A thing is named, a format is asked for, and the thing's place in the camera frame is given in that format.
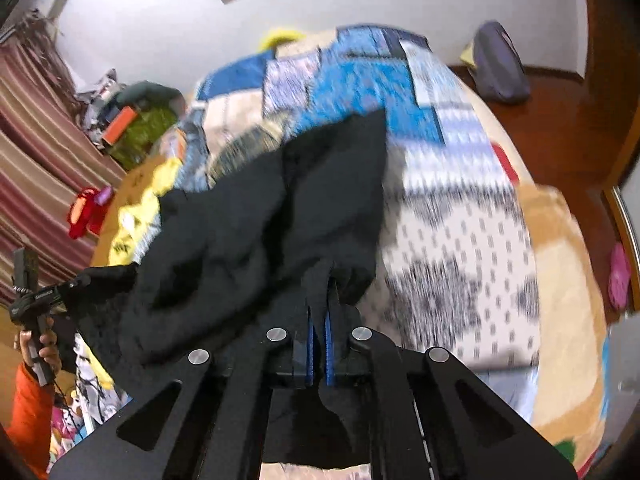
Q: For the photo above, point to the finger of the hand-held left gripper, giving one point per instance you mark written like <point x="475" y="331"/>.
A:
<point x="72" y="286"/>

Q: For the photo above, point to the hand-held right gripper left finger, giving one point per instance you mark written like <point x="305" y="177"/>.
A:
<point x="311" y="355"/>

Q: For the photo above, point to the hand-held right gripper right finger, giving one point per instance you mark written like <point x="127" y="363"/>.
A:
<point x="330" y="355"/>

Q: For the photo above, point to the black zip hoodie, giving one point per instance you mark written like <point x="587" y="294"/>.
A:
<point x="225" y="240"/>

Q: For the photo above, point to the person's left forearm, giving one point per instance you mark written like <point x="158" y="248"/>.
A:
<point x="30" y="420"/>

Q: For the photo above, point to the pile of clothes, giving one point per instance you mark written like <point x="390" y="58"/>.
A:
<point x="97" y="105"/>

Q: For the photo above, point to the person's left hand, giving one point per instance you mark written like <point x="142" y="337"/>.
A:
<point x="51" y="355"/>

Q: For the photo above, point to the red plush toy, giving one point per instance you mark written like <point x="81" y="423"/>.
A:
<point x="85" y="215"/>

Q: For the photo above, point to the yellow cloth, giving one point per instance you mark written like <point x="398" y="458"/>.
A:
<point x="135" y="220"/>

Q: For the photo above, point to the colourful cartoon print cloth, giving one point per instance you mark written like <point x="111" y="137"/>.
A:
<point x="95" y="400"/>

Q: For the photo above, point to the wooden lap table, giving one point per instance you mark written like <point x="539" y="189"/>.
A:
<point x="135" y="180"/>

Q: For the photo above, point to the striped red curtain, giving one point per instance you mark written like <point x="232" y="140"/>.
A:
<point x="35" y="160"/>

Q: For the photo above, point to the green patterned cloth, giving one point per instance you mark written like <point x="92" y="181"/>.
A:
<point x="145" y="137"/>

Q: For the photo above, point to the blue patchwork blanket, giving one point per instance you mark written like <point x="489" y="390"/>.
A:
<point x="450" y="240"/>

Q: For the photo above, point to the orange box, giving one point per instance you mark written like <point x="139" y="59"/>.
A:
<point x="119" y="125"/>

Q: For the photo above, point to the beige bed sheet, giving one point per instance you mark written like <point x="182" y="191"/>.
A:
<point x="560" y="285"/>

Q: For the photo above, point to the pink slipper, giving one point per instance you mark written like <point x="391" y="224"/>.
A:
<point x="619" y="275"/>

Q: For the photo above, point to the yellow foam tube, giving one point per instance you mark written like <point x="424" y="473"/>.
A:
<point x="280" y="37"/>

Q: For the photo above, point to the yellow paper bag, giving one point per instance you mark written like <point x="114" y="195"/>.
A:
<point x="467" y="55"/>

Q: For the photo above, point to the grey backpack on floor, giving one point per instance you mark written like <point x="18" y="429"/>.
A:
<point x="500" y="67"/>

